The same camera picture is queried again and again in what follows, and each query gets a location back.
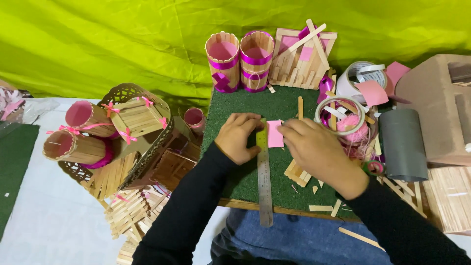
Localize person's right hand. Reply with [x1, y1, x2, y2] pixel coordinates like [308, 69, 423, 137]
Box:
[277, 118, 370, 200]

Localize person's left hand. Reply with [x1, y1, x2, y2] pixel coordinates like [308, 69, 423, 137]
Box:
[214, 112, 265, 166]

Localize steel ruler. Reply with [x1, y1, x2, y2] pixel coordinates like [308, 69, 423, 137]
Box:
[256, 118, 274, 228]

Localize small pink paper rectangle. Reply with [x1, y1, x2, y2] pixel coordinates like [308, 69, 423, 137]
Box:
[266, 120, 285, 149]

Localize green turf covered board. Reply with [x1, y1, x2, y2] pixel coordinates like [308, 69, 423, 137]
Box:
[201, 85, 362, 222]

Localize small popsicle stick panel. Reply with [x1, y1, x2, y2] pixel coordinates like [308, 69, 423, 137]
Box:
[284, 159, 313, 188]

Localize small pink lined cup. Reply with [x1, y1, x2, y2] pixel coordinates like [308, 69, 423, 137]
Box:
[183, 107, 206, 135]

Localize magenta ribbon roll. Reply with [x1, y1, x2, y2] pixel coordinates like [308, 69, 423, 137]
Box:
[317, 75, 334, 104]

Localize clear tape roll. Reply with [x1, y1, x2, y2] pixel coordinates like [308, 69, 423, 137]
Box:
[314, 96, 366, 136]

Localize stick cup with twine bow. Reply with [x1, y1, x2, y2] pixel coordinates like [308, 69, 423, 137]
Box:
[239, 30, 275, 93]

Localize container of pink scraps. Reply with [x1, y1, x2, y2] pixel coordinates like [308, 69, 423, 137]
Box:
[319, 110, 380, 159]

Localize stick cup with ribbon bow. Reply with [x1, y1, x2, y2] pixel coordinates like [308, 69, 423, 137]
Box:
[205, 31, 241, 93]

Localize popsicle stick house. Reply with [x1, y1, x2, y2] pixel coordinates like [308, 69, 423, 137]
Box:
[268, 19, 338, 91]

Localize large white tape roll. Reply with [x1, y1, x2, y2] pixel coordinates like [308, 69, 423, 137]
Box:
[336, 61, 388, 104]

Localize dark brown stick box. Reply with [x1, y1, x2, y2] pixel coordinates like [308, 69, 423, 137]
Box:
[150, 149, 198, 192]

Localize pink paper square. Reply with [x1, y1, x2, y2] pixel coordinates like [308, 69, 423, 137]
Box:
[354, 80, 390, 107]

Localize small green tape roll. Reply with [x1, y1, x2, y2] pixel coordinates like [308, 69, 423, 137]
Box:
[362, 160, 386, 176]

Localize brown lattice paper basket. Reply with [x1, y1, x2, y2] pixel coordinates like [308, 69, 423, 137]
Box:
[58, 82, 176, 191]

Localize person's blue jeans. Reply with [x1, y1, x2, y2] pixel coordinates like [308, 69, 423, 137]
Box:
[210, 207, 392, 265]

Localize grey paper roll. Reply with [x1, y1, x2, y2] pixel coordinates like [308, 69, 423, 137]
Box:
[378, 108, 429, 182]

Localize stick box with pink bows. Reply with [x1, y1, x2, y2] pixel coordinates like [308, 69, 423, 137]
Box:
[109, 96, 169, 145]

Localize pink paper sheet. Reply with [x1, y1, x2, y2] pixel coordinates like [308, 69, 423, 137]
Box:
[384, 61, 411, 97]

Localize loose crossed popsicle sticks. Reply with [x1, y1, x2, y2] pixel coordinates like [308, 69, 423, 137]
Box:
[375, 176, 428, 219]

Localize long popsicle stick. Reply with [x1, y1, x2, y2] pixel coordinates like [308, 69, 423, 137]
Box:
[338, 227, 386, 252]

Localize brown cardboard box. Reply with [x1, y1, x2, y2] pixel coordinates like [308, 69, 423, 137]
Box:
[395, 54, 471, 167]

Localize popsicle stick fence panel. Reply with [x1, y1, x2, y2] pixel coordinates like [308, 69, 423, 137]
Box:
[80, 151, 141, 202]

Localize stacked popsicle stick tower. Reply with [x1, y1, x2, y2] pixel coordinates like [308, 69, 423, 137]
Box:
[104, 187, 170, 265]

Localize yellow green cloth backdrop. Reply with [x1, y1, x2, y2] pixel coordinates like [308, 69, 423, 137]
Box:
[0, 0, 471, 111]

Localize stick cup with magenta fringe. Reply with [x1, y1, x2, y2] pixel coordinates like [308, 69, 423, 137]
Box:
[42, 128, 115, 170]

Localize pile of popsicle sticks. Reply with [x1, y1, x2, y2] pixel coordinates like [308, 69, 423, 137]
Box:
[422, 166, 471, 235]

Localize clear plastic bag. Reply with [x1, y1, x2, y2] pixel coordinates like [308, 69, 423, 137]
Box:
[0, 88, 60, 126]

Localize green turf mat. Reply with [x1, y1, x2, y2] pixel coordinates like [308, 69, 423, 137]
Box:
[0, 123, 40, 240]

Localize stick cup with pink string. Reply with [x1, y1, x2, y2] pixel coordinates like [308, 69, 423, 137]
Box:
[65, 100, 119, 139]

